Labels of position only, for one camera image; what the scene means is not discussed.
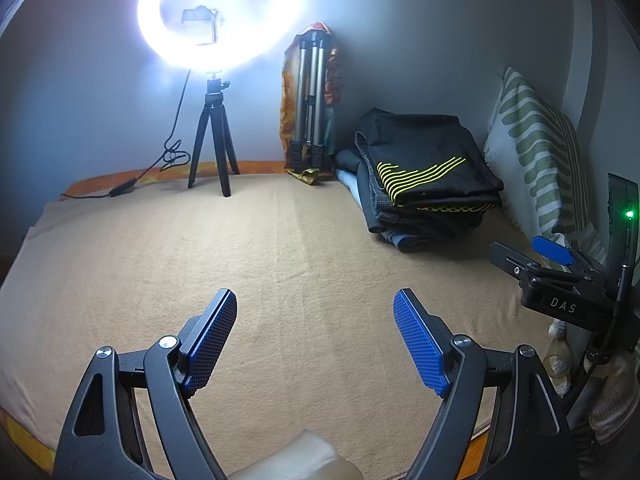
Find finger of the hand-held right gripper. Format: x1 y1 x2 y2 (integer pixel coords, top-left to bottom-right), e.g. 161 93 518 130
531 236 591 273
489 241 556 282

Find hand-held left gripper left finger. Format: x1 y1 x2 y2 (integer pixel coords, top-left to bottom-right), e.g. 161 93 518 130
54 288 238 480

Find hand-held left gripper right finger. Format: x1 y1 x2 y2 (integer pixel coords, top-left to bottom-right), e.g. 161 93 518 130
392 288 581 480

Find black pants with yellow lines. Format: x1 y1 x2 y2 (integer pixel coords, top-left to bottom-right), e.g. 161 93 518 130
356 108 504 211

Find person's right forearm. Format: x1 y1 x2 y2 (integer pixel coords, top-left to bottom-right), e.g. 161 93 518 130
570 350 640 446

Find folded dark grey pants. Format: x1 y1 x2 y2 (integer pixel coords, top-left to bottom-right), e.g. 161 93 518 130
355 132 486 233

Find person's right hand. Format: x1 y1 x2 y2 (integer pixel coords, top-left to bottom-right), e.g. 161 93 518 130
546 319 574 380

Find beige blanket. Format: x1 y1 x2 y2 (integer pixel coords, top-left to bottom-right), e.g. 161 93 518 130
0 175 566 480

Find green and white pillow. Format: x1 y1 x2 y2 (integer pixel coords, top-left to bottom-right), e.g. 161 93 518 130
482 66 608 271

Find pale smooth object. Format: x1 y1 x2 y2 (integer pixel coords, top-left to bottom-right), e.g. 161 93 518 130
232 430 366 480

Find folded dark navy garment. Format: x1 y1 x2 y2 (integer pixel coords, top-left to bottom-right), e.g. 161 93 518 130
334 147 371 181

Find folded silver tripod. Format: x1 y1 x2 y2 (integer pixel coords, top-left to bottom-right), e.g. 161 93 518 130
287 30 333 173

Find phone holder clamp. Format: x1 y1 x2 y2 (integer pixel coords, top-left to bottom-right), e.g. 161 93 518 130
181 6 223 46

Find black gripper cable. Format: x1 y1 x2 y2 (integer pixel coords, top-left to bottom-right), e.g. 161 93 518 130
565 260 633 411

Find black cable with inline switch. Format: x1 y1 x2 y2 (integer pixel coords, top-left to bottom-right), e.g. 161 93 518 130
60 70 193 200

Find white ring light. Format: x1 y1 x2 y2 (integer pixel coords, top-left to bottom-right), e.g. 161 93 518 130
137 0 308 73

